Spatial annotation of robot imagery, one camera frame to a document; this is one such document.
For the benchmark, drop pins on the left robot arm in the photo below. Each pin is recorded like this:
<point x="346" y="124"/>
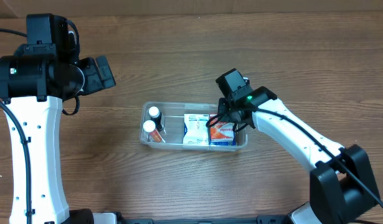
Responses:
<point x="35" y="81"/>

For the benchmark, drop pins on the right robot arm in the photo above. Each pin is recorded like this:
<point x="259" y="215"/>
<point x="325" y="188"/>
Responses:
<point x="342" y="182"/>

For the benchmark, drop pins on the orange bottle white cap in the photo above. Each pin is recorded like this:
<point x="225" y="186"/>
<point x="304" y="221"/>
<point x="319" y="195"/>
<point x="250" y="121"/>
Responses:
<point x="149" y="127"/>

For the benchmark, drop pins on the clear plastic container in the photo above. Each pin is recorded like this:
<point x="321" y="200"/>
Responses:
<point x="173" y="122"/>

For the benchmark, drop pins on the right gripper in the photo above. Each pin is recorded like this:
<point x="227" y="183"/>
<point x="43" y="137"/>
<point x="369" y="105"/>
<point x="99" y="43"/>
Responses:
<point x="226" y="112"/>

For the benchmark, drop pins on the white packet box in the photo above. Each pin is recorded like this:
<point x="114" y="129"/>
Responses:
<point x="195" y="130"/>

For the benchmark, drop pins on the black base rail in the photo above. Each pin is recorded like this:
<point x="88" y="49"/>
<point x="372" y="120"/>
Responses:
<point x="194" y="220"/>

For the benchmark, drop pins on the red packet box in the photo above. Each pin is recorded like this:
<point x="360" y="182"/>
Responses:
<point x="221" y="131"/>

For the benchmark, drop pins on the dark bottle white cap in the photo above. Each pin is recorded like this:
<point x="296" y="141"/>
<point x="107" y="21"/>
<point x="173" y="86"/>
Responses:
<point x="156" y="116"/>

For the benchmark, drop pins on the blue packet box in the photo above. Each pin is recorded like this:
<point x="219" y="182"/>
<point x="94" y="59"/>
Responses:
<point x="224" y="143"/>

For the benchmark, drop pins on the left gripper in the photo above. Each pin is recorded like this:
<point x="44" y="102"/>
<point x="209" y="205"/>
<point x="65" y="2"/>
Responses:
<point x="93" y="76"/>

